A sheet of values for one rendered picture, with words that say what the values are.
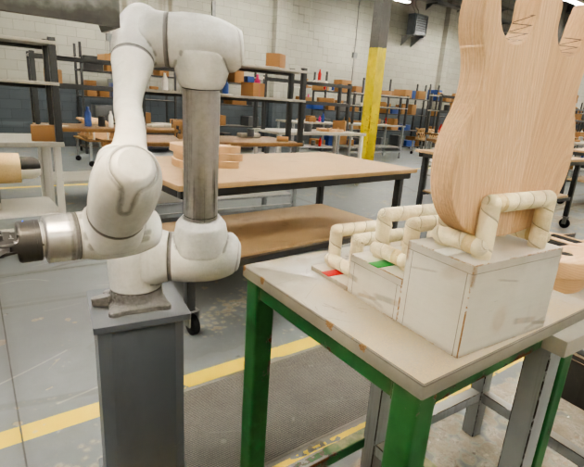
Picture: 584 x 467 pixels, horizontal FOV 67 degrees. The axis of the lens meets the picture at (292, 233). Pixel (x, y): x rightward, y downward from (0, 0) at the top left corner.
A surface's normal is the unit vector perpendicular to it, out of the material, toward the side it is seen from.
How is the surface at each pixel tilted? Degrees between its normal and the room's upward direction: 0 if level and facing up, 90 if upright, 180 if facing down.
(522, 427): 90
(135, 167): 57
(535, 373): 90
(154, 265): 92
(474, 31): 107
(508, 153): 90
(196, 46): 100
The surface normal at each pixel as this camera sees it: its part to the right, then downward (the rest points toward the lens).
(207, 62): 0.27, 0.50
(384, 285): -0.85, 0.10
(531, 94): 0.52, 0.28
